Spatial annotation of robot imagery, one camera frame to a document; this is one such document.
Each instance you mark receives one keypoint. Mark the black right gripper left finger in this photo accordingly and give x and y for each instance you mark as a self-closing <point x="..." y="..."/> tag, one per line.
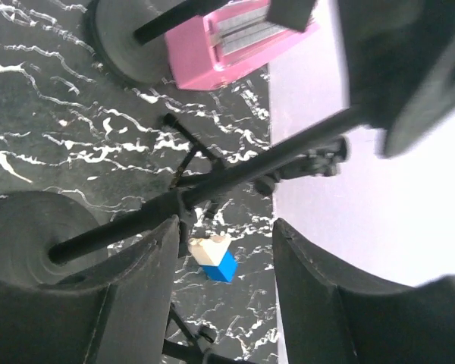
<point x="115" y="312"/>

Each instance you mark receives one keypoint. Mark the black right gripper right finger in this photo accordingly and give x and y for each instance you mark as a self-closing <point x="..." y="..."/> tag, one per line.
<point x="334" y="312"/>

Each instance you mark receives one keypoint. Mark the black tripod stand with ring clamp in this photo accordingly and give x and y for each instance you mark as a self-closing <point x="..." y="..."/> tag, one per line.
<point x="316" y="151"/>

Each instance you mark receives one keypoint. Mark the black round-base clip stand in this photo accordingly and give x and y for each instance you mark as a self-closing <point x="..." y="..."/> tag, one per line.
<point x="129" y="36"/>

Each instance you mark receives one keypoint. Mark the blue and white block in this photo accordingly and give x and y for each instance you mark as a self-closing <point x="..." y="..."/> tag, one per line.
<point x="214" y="257"/>

